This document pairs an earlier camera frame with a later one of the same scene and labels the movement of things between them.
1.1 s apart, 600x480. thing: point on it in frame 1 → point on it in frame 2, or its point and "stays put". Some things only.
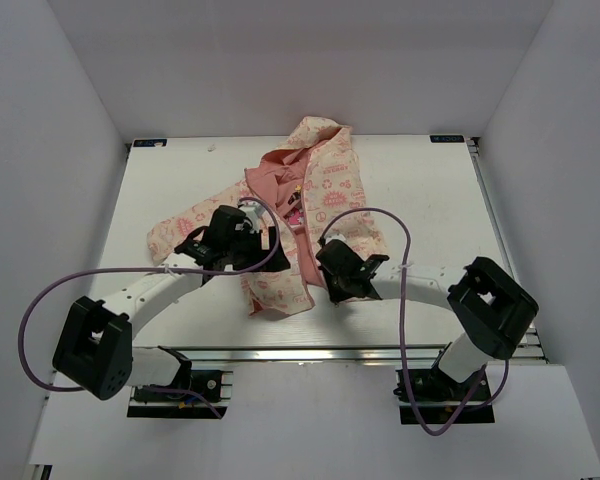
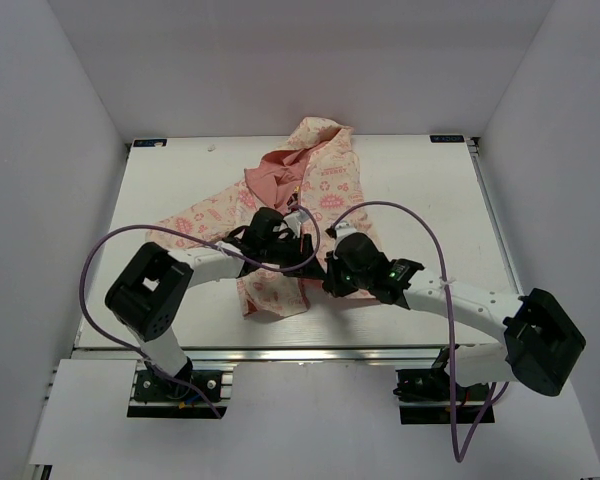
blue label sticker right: [446, 138] stays put
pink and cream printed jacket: [312, 184] stays put
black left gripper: [260, 255] → [299, 255]
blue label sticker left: [149, 143] stays put
